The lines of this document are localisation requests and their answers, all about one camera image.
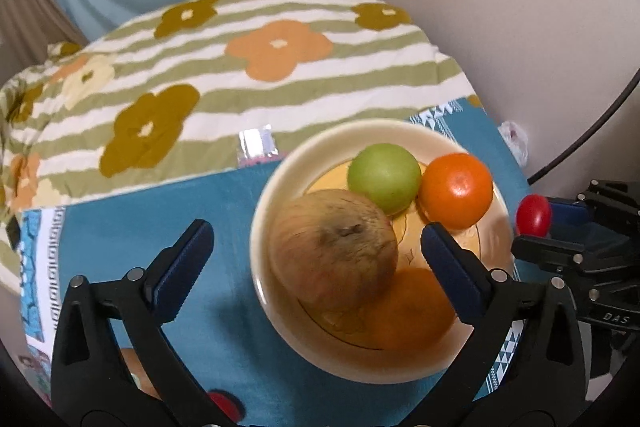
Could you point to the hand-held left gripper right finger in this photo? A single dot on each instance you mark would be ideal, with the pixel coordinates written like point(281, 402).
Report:
point(450, 277)

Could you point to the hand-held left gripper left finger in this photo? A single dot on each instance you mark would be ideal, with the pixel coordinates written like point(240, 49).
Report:
point(187, 262)

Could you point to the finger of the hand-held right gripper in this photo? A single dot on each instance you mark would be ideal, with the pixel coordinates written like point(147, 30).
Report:
point(570, 213)
point(550, 253)

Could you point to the small red tomato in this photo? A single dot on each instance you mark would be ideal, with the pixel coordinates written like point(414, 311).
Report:
point(533, 215)
point(224, 404)

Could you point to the large orange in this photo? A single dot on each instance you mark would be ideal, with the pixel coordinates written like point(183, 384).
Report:
point(410, 312)

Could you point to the small tangerine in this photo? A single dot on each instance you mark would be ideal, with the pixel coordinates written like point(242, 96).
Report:
point(455, 189)

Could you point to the cream bowl with duck print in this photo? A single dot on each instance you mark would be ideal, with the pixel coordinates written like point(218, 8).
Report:
point(280, 307)

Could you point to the green round fruit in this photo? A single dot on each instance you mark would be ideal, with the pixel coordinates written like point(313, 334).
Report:
point(382, 177)

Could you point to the brownish red apple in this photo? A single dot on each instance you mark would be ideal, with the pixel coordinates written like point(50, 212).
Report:
point(330, 252)

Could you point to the blue towel with white band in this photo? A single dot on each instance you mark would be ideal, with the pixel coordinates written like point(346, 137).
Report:
point(220, 207)

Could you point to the white plastic bag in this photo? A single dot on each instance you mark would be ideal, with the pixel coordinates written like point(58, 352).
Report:
point(515, 139)

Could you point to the silver foil packet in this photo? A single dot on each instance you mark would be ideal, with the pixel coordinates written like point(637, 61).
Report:
point(257, 142)

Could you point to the floral striped blanket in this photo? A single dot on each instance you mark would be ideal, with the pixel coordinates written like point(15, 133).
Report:
point(210, 72)

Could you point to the beige curtain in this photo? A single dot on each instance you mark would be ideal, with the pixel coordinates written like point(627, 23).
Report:
point(25, 7)

